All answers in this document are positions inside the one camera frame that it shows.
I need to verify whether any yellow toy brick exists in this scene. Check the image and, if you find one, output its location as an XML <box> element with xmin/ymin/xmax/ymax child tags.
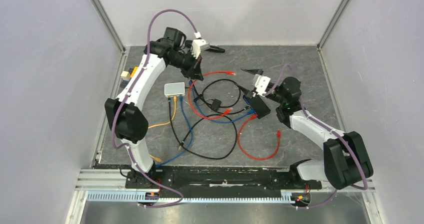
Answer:
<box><xmin>130</xmin><ymin>67</ymin><xmax>138</xmax><ymax>78</ymax></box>

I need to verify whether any white network switch box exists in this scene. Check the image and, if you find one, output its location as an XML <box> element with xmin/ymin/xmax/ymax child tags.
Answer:
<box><xmin>164</xmin><ymin>82</ymin><xmax>186</xmax><ymax>97</ymax></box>

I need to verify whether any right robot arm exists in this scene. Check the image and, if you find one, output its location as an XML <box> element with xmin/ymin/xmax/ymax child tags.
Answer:
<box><xmin>239</xmin><ymin>65</ymin><xmax>374</xmax><ymax>190</ymax></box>

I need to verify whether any cream toy brick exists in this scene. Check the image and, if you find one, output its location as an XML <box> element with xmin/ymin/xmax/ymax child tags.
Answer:
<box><xmin>120</xmin><ymin>71</ymin><xmax>131</xmax><ymax>81</ymax></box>

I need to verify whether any yellow ethernet cable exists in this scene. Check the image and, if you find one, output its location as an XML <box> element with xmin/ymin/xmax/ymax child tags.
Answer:
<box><xmin>147</xmin><ymin>96</ymin><xmax>178</xmax><ymax>163</ymax></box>

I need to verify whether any black microphone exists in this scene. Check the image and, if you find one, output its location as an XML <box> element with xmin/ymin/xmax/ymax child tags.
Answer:
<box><xmin>184</xmin><ymin>40</ymin><xmax>226</xmax><ymax>54</ymax></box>

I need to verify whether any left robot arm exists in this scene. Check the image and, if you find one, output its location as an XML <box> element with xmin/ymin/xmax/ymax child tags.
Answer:
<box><xmin>104</xmin><ymin>27</ymin><xmax>209</xmax><ymax>188</ymax></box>

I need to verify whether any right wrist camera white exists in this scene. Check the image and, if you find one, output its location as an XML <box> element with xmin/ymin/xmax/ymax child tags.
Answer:
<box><xmin>252</xmin><ymin>74</ymin><xmax>271</xmax><ymax>97</ymax></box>

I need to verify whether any red cable loop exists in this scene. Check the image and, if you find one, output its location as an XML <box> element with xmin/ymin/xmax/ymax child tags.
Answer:
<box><xmin>187</xmin><ymin>71</ymin><xmax>237</xmax><ymax>121</ymax></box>

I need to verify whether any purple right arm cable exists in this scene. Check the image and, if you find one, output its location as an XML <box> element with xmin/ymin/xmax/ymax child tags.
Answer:
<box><xmin>264</xmin><ymin>63</ymin><xmax>369</xmax><ymax>210</ymax></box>

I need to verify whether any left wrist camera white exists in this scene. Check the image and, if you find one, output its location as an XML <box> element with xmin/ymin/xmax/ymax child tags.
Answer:
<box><xmin>191</xmin><ymin>32</ymin><xmax>210</xmax><ymax>59</ymax></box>

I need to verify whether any white cable duct strip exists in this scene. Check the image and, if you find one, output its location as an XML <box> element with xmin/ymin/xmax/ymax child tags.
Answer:
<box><xmin>86</xmin><ymin>190</ymin><xmax>295</xmax><ymax>204</ymax></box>

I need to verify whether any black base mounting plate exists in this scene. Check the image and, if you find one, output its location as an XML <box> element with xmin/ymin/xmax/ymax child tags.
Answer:
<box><xmin>121</xmin><ymin>165</ymin><xmax>323</xmax><ymax>198</ymax></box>

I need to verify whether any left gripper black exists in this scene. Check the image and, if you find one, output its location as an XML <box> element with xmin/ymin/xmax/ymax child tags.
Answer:
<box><xmin>168</xmin><ymin>50</ymin><xmax>203</xmax><ymax>81</ymax></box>

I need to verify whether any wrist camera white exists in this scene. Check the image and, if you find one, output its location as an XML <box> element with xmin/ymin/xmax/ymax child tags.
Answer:
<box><xmin>252</xmin><ymin>74</ymin><xmax>271</xmax><ymax>97</ymax></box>
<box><xmin>191</xmin><ymin>32</ymin><xmax>210</xmax><ymax>59</ymax></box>

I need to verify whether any long black cable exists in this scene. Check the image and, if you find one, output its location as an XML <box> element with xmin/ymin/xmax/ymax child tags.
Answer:
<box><xmin>167</xmin><ymin>97</ymin><xmax>239</xmax><ymax>161</ymax></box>

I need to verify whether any black power adapter with cord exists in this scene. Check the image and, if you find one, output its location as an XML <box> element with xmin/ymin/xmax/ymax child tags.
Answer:
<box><xmin>194</xmin><ymin>94</ymin><xmax>222</xmax><ymax>111</ymax></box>

